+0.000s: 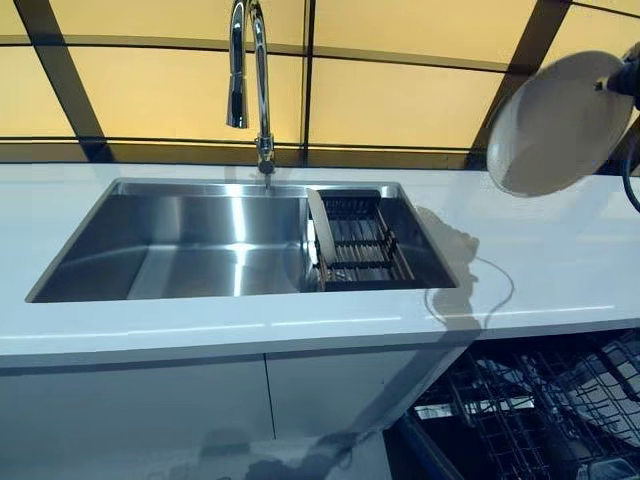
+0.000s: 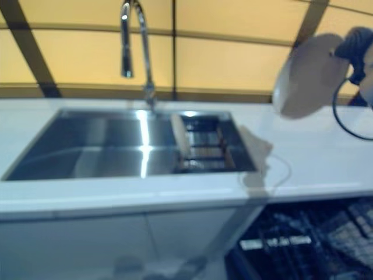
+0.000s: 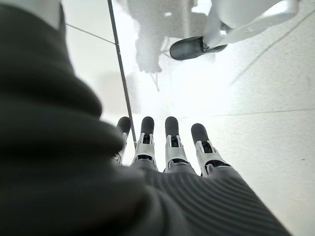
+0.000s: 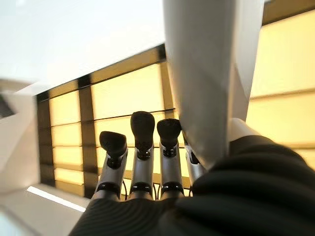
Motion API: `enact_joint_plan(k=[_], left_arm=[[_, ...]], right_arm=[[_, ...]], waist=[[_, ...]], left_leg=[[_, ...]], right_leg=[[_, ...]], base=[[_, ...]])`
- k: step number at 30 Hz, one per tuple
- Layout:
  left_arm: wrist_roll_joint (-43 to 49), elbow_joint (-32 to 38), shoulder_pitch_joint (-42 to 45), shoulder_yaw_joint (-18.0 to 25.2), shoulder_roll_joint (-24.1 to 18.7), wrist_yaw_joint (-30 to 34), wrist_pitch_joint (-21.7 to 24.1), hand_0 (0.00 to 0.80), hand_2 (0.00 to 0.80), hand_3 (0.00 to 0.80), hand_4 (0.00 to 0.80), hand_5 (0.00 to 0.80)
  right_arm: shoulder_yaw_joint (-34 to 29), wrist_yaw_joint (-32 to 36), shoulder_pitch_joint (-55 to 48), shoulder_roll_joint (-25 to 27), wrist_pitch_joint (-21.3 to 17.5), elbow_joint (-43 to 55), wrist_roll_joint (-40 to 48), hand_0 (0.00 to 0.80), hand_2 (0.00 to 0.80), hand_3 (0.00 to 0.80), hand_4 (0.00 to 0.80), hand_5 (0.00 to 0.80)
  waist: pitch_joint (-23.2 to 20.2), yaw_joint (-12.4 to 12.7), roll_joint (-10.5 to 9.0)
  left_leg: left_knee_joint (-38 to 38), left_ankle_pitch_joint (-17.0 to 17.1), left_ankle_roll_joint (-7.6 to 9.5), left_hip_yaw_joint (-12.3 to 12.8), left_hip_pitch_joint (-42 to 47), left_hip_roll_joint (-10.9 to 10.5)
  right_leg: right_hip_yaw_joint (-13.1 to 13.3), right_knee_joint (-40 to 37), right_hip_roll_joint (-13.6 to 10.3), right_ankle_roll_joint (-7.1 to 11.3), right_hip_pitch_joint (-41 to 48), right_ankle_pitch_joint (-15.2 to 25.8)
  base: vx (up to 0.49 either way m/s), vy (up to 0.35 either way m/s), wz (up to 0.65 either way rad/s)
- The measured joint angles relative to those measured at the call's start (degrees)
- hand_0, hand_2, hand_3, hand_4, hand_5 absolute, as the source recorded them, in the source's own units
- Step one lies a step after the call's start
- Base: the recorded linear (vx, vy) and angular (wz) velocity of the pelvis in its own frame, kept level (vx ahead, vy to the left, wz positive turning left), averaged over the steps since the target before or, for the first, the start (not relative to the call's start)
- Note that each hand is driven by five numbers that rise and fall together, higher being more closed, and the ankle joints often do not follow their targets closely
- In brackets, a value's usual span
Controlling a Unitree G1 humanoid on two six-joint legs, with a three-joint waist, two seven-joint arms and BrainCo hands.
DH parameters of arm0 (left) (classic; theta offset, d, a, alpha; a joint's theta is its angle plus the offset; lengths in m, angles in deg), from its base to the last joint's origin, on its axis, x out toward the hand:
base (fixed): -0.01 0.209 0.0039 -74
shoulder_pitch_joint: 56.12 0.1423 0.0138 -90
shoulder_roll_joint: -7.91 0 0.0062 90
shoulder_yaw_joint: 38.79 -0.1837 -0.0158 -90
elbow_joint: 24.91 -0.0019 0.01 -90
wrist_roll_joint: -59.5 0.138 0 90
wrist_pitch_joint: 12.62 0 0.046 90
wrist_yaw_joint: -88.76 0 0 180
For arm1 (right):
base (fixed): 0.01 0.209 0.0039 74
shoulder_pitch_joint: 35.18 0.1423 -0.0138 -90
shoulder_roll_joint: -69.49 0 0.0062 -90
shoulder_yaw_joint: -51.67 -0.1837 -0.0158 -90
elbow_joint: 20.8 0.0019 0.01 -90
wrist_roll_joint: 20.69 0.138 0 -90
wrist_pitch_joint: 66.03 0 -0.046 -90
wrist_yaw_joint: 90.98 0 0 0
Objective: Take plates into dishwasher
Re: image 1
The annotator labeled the white ceramic plate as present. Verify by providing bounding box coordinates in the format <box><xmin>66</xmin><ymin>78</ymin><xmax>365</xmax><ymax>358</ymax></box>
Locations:
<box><xmin>485</xmin><ymin>49</ymin><xmax>637</xmax><ymax>198</ymax></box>
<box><xmin>305</xmin><ymin>188</ymin><xmax>338</xmax><ymax>270</ymax></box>

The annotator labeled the chrome gooseneck kitchen faucet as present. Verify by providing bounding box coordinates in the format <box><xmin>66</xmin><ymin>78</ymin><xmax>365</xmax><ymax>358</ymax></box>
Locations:
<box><xmin>225</xmin><ymin>0</ymin><xmax>278</xmax><ymax>190</ymax></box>

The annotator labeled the black sink dish rack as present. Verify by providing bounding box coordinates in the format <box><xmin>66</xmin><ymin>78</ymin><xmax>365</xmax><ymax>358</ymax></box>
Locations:
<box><xmin>306</xmin><ymin>188</ymin><xmax>417</xmax><ymax>292</ymax></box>

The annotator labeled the black wire dishwasher rack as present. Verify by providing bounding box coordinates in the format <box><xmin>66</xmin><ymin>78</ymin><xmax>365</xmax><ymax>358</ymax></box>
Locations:
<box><xmin>413</xmin><ymin>328</ymin><xmax>640</xmax><ymax>480</ymax></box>

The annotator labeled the narrow white cabinet door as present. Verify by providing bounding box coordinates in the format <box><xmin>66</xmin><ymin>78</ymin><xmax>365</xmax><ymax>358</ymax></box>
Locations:
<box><xmin>263</xmin><ymin>343</ymin><xmax>472</xmax><ymax>439</ymax></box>

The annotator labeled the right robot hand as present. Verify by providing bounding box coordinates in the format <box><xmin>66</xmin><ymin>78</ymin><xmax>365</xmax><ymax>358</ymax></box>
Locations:
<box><xmin>593</xmin><ymin>41</ymin><xmax>640</xmax><ymax>110</ymax></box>

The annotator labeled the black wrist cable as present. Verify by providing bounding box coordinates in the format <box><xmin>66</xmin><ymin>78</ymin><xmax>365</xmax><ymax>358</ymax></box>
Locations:
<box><xmin>621</xmin><ymin>148</ymin><xmax>640</xmax><ymax>212</ymax></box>

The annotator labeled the stainless steel sink basin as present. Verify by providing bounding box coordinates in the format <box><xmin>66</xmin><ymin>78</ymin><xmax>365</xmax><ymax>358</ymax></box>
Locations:
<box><xmin>24</xmin><ymin>176</ymin><xmax>461</xmax><ymax>305</ymax></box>

